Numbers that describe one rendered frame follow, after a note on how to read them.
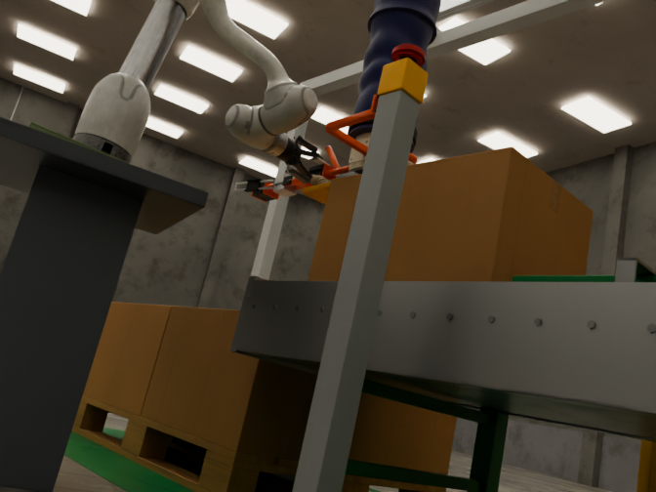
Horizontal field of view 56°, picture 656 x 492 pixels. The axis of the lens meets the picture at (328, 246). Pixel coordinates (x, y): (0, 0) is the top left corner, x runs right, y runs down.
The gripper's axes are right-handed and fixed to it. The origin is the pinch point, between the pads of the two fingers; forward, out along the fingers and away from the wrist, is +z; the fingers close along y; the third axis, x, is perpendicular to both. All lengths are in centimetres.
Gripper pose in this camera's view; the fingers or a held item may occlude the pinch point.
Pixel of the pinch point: (319, 171)
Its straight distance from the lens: 216.3
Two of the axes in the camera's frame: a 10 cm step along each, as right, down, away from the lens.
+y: -2.2, 9.4, -2.5
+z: 6.3, 3.3, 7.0
